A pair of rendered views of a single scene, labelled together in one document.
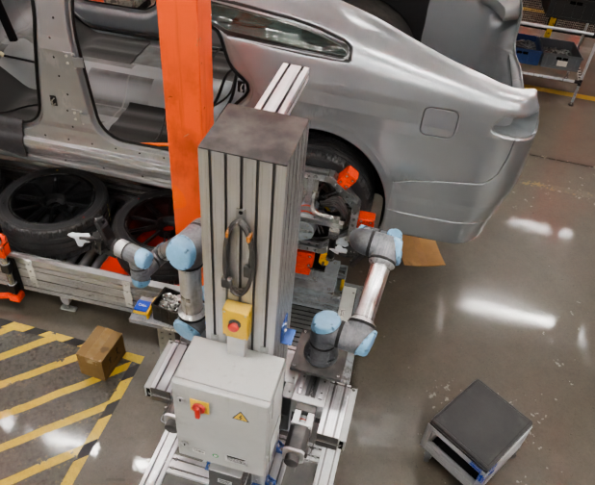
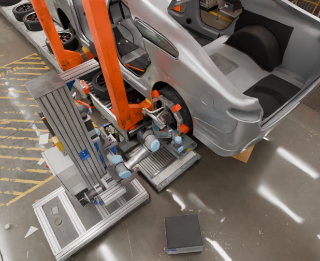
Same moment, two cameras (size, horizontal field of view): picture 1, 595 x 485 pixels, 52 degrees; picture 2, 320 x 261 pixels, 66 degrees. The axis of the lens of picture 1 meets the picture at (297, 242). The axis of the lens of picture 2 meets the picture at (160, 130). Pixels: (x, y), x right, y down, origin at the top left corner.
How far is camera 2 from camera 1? 1.83 m
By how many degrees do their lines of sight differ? 32
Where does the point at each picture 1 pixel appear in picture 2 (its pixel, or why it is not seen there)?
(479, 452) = (170, 240)
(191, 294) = not seen: hidden behind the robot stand
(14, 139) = not seen: hidden behind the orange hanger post
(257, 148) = (37, 89)
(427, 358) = (202, 196)
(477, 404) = (186, 222)
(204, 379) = (48, 157)
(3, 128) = not seen: hidden behind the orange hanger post
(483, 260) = (268, 169)
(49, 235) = (100, 91)
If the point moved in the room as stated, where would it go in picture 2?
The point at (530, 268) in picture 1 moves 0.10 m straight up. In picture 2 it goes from (289, 184) to (292, 181)
